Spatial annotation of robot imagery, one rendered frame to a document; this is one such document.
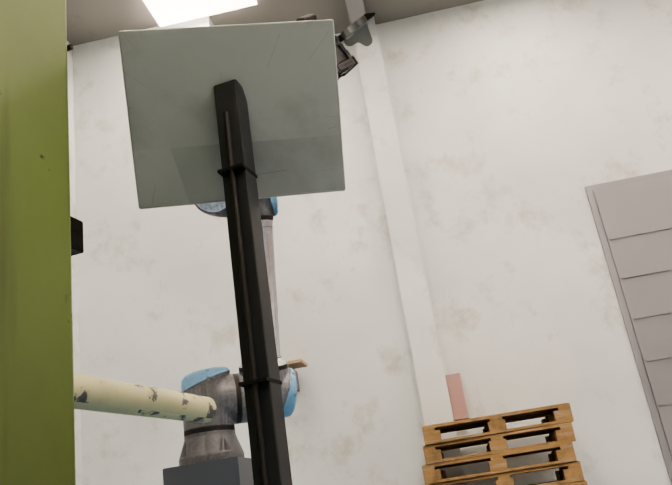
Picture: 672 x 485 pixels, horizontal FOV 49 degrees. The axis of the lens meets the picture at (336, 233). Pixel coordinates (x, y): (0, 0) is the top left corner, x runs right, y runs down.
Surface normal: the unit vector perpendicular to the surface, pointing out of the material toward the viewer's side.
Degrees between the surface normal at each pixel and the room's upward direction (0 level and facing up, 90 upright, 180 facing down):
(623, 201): 90
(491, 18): 90
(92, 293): 90
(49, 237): 90
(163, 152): 120
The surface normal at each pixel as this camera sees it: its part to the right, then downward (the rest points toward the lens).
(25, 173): 0.94, -0.24
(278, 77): 0.16, 0.15
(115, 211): -0.16, -0.33
